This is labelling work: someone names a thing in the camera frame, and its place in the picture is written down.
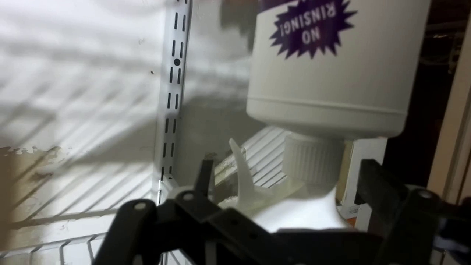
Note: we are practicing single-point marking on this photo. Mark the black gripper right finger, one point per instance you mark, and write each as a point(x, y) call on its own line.
point(415, 222)

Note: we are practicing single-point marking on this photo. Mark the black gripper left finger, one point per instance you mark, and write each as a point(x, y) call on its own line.
point(206, 235)

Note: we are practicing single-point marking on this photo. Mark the large white bottle on shelf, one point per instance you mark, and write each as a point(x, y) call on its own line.
point(330, 71)

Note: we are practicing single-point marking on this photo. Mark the white shelf rail standard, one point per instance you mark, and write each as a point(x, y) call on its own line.
point(172, 77)

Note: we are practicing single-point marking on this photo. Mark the white wire shelf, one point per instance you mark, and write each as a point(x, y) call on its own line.
point(286, 225)

